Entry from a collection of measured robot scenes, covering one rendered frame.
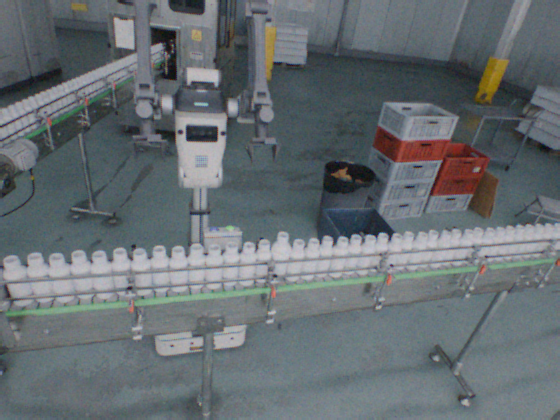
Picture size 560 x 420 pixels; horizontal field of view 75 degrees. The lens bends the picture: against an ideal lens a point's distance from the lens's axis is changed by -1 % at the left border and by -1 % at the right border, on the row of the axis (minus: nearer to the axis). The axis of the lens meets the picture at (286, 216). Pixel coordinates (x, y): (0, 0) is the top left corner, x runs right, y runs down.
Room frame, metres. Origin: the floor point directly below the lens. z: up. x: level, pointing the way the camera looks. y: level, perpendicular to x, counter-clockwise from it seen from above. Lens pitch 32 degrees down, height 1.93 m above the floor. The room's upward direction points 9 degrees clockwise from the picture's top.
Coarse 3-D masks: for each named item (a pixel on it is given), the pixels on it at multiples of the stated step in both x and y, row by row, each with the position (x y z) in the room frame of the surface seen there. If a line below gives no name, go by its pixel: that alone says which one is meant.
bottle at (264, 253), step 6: (264, 240) 1.04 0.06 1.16; (258, 246) 1.02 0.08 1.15; (264, 246) 1.00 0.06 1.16; (258, 252) 1.01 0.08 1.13; (264, 252) 1.00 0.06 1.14; (270, 252) 1.02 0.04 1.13; (258, 258) 1.00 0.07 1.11; (264, 258) 0.99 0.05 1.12; (270, 258) 1.01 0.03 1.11; (258, 270) 0.99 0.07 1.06; (264, 270) 0.99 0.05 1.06; (258, 282) 1.00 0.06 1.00; (264, 282) 1.00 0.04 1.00
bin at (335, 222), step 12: (324, 216) 1.65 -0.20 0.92; (336, 216) 1.71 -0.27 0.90; (348, 216) 1.73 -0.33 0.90; (360, 216) 1.76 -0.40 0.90; (372, 216) 1.78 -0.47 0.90; (324, 228) 1.63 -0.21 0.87; (336, 228) 1.52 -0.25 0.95; (348, 228) 1.74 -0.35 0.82; (360, 228) 1.77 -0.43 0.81; (372, 228) 1.75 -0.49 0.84; (384, 228) 1.65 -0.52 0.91; (336, 240) 1.49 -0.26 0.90; (348, 240) 1.75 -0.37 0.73
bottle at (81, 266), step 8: (72, 256) 0.80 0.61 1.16; (80, 256) 0.83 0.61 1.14; (72, 264) 0.80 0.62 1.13; (80, 264) 0.80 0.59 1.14; (88, 264) 0.82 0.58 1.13; (72, 272) 0.79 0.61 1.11; (80, 272) 0.79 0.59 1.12; (88, 272) 0.81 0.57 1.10; (80, 280) 0.79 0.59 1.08; (88, 280) 0.80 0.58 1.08; (80, 288) 0.79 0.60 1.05; (88, 288) 0.80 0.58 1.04; (80, 296) 0.79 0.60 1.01; (88, 296) 0.79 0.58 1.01
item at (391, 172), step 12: (372, 156) 3.52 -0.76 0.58; (384, 156) 3.36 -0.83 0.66; (372, 168) 3.47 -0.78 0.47; (384, 168) 3.33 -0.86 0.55; (396, 168) 3.24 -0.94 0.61; (408, 168) 3.32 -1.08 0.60; (420, 168) 3.38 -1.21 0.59; (432, 168) 3.46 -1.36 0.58; (384, 180) 3.28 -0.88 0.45; (396, 180) 3.26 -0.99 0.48; (408, 180) 3.33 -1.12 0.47; (420, 180) 3.40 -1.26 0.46; (432, 180) 3.48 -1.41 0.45
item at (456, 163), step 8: (448, 144) 4.08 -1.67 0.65; (456, 144) 4.12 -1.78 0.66; (464, 144) 4.17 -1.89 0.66; (448, 152) 4.09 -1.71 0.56; (456, 152) 4.14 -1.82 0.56; (464, 152) 4.14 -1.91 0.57; (448, 160) 3.59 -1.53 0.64; (456, 160) 3.64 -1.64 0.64; (464, 160) 3.68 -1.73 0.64; (472, 160) 3.73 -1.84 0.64; (480, 160) 3.78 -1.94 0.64; (488, 160) 3.81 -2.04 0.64; (440, 168) 3.62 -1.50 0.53; (448, 168) 3.61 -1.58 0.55; (456, 168) 3.66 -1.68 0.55; (464, 168) 3.71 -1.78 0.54; (472, 168) 3.75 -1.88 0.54; (480, 168) 3.79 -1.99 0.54; (440, 176) 3.59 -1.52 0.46; (448, 176) 3.63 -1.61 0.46; (456, 176) 3.67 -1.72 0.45; (464, 176) 3.72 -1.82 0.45; (472, 176) 3.77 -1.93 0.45
